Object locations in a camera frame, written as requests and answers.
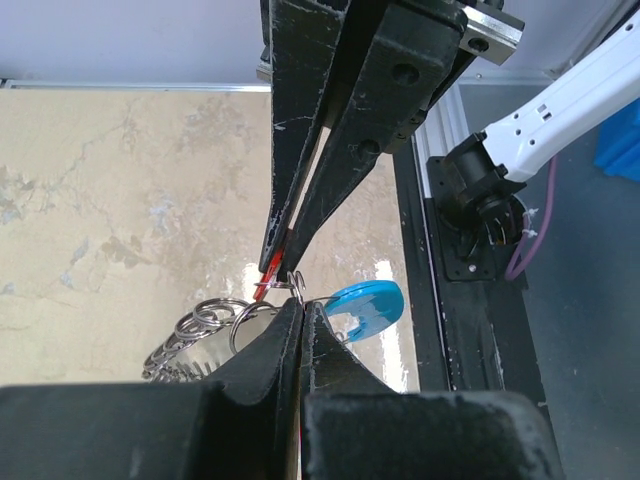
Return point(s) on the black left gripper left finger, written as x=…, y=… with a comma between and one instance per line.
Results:
x=238, y=423

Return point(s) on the red key tag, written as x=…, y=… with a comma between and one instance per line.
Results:
x=269, y=277

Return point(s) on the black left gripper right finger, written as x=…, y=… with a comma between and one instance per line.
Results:
x=353, y=426

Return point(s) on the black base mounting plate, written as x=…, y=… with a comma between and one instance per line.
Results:
x=470, y=326

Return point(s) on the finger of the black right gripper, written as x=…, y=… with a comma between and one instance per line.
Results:
x=303, y=38

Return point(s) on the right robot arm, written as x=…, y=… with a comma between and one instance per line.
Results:
x=489, y=166

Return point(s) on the blue plastic storage bin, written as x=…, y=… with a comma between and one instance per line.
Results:
x=617, y=152

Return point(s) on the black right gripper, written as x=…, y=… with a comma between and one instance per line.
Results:
x=355, y=80

